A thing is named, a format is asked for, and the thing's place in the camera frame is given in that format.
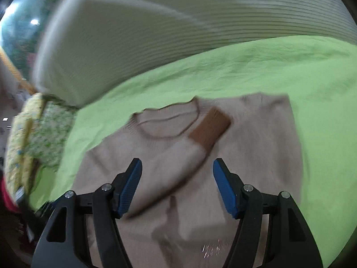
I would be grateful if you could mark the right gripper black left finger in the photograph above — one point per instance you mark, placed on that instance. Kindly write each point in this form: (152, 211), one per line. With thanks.
(64, 242)

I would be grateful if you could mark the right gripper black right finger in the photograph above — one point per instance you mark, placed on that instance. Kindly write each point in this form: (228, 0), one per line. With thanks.
(290, 242)

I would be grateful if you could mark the beige knit sweater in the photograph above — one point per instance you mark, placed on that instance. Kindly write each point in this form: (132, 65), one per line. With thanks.
(177, 217)

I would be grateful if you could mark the green patterned pillow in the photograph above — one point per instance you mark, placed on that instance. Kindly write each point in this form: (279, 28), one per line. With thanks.
(47, 140)

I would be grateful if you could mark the yellow floral pillow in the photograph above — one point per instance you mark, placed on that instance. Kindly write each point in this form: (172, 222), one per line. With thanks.
(18, 162)

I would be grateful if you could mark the white striped duvet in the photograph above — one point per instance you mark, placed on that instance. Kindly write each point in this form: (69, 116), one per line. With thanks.
(90, 46)

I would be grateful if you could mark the light green bed sheet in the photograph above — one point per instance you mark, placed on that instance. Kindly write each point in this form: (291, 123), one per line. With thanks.
(317, 73)

